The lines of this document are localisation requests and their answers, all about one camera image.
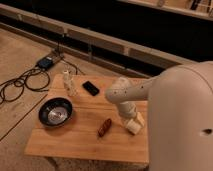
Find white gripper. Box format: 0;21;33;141
117;101;145;127

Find brown sausage-shaped object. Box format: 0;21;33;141
98;119;112;137

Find black power adapter box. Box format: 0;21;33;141
36;56;54;70

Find white sponge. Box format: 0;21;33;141
125;119;141;135

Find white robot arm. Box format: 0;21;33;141
105;61;213;171

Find black bowl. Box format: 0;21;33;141
38;97;73;127

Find wooden table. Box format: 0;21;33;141
25;75;149;163

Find black smartphone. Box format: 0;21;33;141
82;81;99;96

